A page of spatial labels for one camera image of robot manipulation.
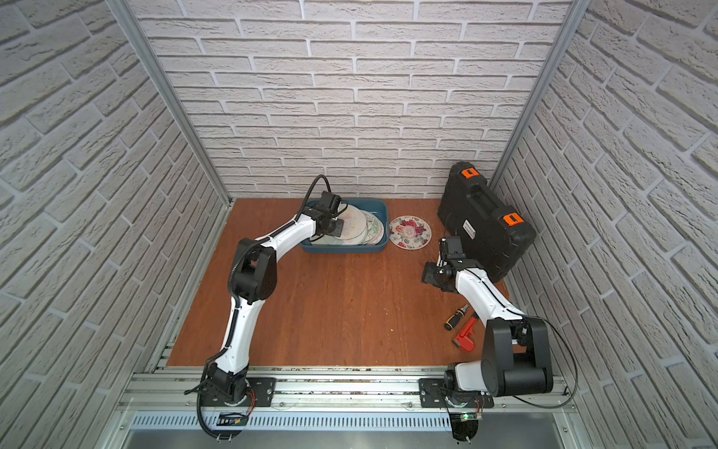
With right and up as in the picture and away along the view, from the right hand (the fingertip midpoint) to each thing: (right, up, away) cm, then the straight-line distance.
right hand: (436, 277), depth 90 cm
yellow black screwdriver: (+5, -12, -3) cm, 14 cm away
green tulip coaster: (-20, +16, +20) cm, 32 cm away
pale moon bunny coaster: (-28, +19, +19) cm, 38 cm away
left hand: (-34, +18, +14) cm, 41 cm away
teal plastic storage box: (-18, +25, +21) cm, 37 cm away
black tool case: (+16, +14, -8) cm, 22 cm away
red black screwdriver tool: (+7, -17, -8) cm, 20 cm away
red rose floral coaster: (-6, +14, +20) cm, 25 cm away
